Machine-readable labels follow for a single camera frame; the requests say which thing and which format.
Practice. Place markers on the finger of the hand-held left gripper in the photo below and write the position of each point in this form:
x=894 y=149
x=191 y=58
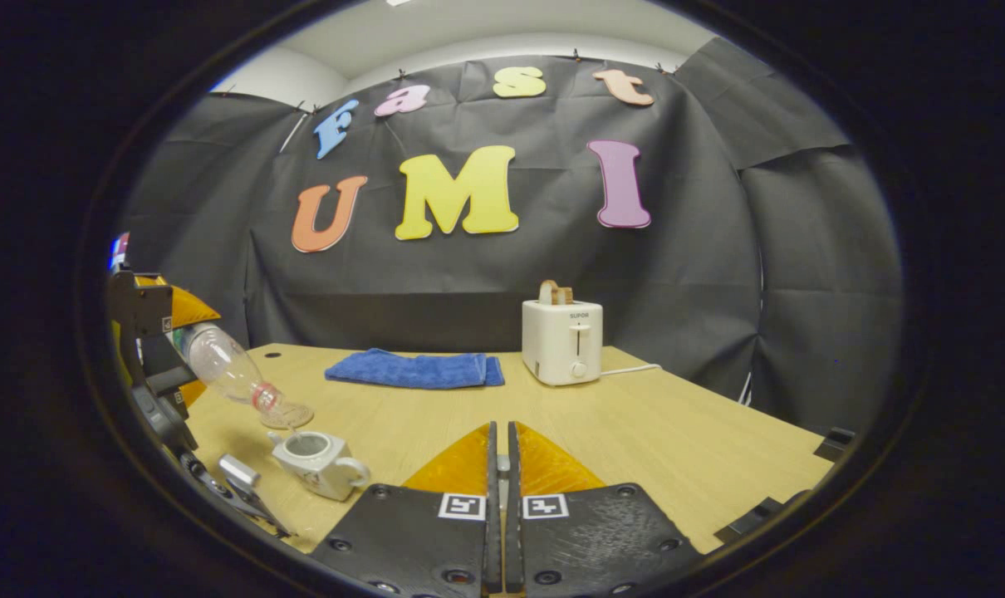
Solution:
x=166 y=361
x=145 y=303

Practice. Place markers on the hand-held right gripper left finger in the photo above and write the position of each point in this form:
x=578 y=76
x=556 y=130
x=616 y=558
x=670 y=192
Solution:
x=411 y=540

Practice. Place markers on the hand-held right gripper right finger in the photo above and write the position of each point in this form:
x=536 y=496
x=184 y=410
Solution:
x=594 y=540

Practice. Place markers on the clear plastic water bottle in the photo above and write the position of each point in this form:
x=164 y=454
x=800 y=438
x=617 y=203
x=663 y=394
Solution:
x=216 y=357

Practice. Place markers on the white ceramic teacup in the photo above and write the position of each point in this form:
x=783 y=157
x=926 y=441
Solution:
x=320 y=472

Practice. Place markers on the white teacup lid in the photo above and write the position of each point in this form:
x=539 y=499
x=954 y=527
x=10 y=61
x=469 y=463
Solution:
x=502 y=465

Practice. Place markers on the computer monitor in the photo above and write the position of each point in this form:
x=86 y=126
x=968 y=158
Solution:
x=119 y=253

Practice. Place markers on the black table edge clamp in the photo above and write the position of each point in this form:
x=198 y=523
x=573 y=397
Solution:
x=835 y=444
x=756 y=519

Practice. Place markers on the blue folded towel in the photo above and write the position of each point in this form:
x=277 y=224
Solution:
x=411 y=370

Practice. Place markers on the white toaster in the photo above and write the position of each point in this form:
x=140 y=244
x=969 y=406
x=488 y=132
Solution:
x=561 y=345

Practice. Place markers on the bread slice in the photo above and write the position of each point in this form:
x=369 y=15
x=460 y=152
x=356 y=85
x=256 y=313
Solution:
x=554 y=292

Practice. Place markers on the black backdrop cloth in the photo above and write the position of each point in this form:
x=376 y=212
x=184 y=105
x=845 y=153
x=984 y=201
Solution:
x=511 y=274

